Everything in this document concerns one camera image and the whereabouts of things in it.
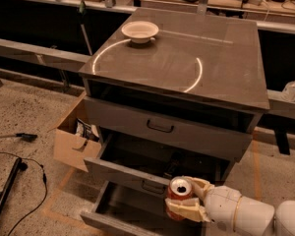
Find black cable on floor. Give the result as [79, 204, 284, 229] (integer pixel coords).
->
[0, 150, 49, 236]

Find black bar on floor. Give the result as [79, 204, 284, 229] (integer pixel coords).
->
[0, 158, 23, 215]

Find grey drawer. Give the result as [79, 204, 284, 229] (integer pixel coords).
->
[81, 181, 205, 236]
[84, 96, 252, 161]
[85, 133, 233, 198]

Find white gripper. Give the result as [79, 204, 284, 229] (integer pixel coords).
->
[165, 176, 242, 232]

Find black-tipped tool on floor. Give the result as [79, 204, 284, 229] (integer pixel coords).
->
[0, 133, 37, 142]

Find clear plastic bottle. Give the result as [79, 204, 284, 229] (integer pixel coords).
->
[282, 81, 295, 102]

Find cardboard box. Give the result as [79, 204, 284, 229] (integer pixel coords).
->
[53, 92, 101, 171]

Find grey bottom drawer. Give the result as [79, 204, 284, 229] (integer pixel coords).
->
[81, 181, 205, 236]

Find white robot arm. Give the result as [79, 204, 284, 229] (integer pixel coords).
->
[165, 176, 295, 236]

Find grey top drawer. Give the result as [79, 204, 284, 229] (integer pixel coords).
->
[84, 96, 252, 161]

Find grey drawer cabinet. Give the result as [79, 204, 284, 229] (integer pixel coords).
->
[78, 7, 270, 236]

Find white bowl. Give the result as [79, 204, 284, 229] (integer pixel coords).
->
[121, 21, 159, 44]

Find green-handled stick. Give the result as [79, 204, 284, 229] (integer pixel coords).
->
[78, 1, 92, 55]

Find dark object in middle drawer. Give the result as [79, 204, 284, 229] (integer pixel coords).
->
[163, 152, 184, 179]

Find red coke can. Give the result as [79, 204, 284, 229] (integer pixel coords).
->
[165, 177, 193, 221]

